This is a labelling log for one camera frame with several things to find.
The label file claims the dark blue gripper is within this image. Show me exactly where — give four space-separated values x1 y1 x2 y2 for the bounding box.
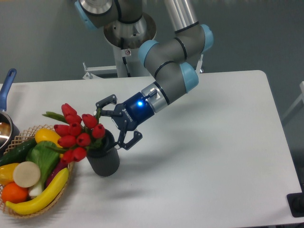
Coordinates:
95 92 156 151

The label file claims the red tulip bouquet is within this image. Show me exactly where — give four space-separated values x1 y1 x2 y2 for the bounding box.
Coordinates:
43 103 106 164

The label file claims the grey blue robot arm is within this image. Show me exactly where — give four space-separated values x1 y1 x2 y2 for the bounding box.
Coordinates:
75 0 214 149

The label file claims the dark grey ribbed vase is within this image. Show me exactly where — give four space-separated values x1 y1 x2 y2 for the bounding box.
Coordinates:
86 130 120 177

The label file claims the purple sweet potato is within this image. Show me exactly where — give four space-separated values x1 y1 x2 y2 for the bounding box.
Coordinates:
45 161 68 187

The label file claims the yellow squash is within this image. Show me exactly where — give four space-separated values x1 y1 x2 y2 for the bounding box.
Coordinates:
35 128 62 148

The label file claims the green bok choy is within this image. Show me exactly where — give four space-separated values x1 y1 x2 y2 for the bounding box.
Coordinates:
26 141 59 199

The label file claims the woven wicker basket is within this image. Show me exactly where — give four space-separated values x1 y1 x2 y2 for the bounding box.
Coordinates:
0 124 75 219

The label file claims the dark green cucumber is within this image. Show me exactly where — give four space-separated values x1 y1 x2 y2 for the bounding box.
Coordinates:
0 138 37 166

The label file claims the beige round slice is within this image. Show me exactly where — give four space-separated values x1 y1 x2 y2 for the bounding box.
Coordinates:
13 161 40 188

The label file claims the long yellow banana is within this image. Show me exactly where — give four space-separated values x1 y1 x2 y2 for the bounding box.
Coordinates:
5 168 69 215

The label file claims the yellow bell pepper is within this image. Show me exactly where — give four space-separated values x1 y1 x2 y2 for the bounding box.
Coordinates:
0 163 19 186

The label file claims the orange fruit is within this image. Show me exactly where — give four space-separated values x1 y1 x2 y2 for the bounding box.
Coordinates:
1 182 28 203

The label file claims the black device at edge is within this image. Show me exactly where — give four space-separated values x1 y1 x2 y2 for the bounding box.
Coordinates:
286 192 304 218

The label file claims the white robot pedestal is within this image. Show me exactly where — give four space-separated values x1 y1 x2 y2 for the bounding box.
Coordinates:
82 12 205 80

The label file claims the blue handled saucepan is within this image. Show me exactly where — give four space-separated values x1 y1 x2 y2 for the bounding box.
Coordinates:
0 68 19 157

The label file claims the white frame at right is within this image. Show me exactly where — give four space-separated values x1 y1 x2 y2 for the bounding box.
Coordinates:
281 81 304 127

